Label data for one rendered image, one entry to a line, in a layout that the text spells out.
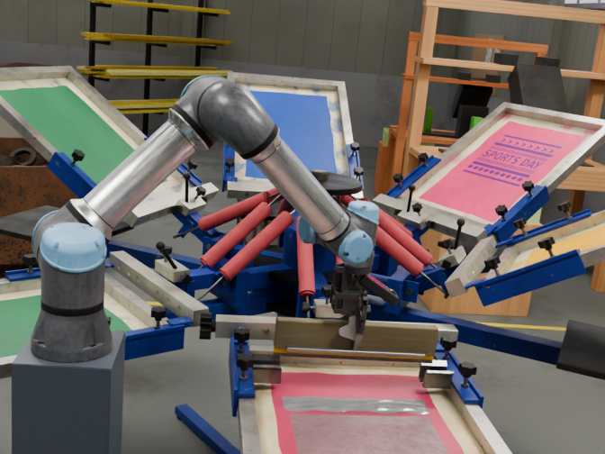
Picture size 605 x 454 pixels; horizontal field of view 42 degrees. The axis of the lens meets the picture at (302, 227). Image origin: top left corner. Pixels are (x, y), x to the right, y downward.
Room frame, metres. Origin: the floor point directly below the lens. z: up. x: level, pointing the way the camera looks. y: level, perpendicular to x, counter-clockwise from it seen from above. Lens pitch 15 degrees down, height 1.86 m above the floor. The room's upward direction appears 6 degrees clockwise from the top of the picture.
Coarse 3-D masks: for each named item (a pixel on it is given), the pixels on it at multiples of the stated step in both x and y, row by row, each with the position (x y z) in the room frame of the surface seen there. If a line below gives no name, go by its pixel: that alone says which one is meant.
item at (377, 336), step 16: (288, 320) 1.78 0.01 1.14; (304, 320) 1.79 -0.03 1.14; (320, 320) 1.80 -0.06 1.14; (336, 320) 1.81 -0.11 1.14; (288, 336) 1.77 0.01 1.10; (304, 336) 1.78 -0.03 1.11; (320, 336) 1.78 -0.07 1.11; (336, 336) 1.79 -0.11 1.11; (368, 336) 1.80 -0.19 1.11; (384, 336) 1.81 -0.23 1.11; (400, 336) 1.81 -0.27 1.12; (416, 336) 1.82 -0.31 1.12; (432, 336) 1.82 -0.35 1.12; (432, 352) 1.82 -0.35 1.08
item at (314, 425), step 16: (272, 384) 1.81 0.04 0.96; (288, 384) 1.82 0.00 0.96; (304, 384) 1.83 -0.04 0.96; (320, 384) 1.83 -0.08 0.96; (336, 384) 1.84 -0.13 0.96; (288, 416) 1.65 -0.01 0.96; (304, 416) 1.66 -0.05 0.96; (320, 416) 1.67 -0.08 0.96; (336, 416) 1.67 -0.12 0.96; (352, 416) 1.68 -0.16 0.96; (288, 432) 1.58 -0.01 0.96; (304, 432) 1.58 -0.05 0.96; (320, 432) 1.59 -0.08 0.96; (336, 432) 1.60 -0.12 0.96; (352, 432) 1.60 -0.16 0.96; (288, 448) 1.51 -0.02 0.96; (304, 448) 1.52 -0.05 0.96; (320, 448) 1.53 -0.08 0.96; (336, 448) 1.53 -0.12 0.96; (352, 448) 1.54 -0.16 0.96; (368, 448) 1.55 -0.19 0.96
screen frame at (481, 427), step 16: (256, 352) 1.92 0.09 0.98; (272, 352) 1.93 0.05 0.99; (240, 400) 1.64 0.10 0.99; (240, 416) 1.57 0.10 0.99; (256, 416) 1.57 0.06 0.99; (464, 416) 1.72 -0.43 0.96; (480, 416) 1.68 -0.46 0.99; (240, 432) 1.52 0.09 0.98; (256, 432) 1.50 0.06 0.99; (480, 432) 1.61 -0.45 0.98; (496, 432) 1.61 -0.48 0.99; (240, 448) 1.49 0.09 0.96; (256, 448) 1.44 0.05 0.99; (496, 448) 1.54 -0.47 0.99
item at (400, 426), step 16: (352, 384) 1.85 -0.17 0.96; (368, 384) 1.86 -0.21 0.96; (384, 384) 1.87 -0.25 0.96; (400, 384) 1.88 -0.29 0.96; (416, 384) 1.89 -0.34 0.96; (368, 416) 1.69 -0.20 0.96; (384, 416) 1.70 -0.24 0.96; (400, 416) 1.70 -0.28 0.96; (416, 416) 1.71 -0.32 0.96; (432, 416) 1.72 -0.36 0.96; (368, 432) 1.61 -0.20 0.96; (384, 432) 1.62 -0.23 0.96; (400, 432) 1.63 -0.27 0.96; (416, 432) 1.63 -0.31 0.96; (432, 432) 1.64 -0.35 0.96; (448, 432) 1.65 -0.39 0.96; (384, 448) 1.55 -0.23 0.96; (400, 448) 1.56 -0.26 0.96; (416, 448) 1.56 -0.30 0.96; (432, 448) 1.57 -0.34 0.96; (448, 448) 1.58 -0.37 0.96
